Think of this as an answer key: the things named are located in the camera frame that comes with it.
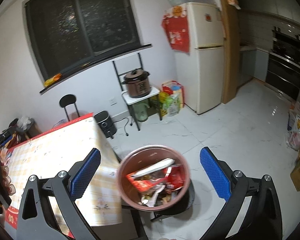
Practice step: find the yellow snack bag on sill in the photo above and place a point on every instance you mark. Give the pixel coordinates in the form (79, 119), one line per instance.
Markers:
(52, 80)

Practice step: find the white refrigerator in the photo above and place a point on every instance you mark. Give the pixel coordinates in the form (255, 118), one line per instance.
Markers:
(201, 70)

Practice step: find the dark window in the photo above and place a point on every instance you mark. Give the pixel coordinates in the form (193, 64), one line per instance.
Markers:
(67, 34)

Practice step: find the red hanging calendar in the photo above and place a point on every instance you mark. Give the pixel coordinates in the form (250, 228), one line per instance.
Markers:
(176, 28)

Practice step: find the black metal rack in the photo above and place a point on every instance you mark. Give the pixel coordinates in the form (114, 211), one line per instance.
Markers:
(152, 97)

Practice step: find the white printed paper packet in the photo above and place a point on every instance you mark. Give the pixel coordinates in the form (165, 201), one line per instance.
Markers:
(150, 200)

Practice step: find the snack pile at table end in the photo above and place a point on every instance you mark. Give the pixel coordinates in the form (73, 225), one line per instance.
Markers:
(19, 130)

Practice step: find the red clear-window snack bag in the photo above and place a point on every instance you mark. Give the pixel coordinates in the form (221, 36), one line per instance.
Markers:
(172, 177)

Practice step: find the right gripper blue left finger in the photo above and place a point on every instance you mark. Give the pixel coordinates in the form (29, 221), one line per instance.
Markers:
(36, 219)

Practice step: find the green kettle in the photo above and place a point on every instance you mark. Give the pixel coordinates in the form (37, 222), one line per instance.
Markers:
(140, 110)

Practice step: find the brown electric pressure cooker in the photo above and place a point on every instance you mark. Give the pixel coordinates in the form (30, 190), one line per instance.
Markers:
(137, 83)

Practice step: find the orange plaid tablecloth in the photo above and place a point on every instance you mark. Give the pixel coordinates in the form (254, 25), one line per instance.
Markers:
(57, 150)

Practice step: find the green yellow rice bag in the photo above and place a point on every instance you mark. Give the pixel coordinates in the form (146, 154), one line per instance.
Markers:
(169, 104)

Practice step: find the black air fryer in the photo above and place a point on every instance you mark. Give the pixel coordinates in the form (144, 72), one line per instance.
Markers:
(106, 124)

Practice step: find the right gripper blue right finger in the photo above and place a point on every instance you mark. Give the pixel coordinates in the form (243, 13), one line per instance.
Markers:
(263, 219)

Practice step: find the pink plastic trash bin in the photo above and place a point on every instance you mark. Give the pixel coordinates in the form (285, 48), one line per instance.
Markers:
(141, 158)

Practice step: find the black built-in oven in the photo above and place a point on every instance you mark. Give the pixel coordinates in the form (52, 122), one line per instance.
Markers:
(283, 71)

